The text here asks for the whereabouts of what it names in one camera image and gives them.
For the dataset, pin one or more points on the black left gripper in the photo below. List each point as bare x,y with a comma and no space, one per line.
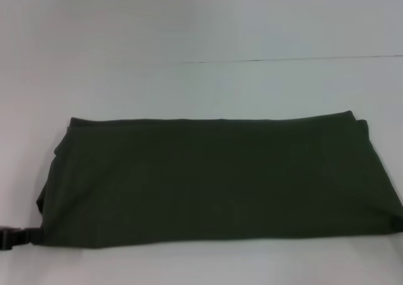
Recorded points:
7,238

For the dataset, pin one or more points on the dark green FREE t-shirt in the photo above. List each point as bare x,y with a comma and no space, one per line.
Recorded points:
204,178

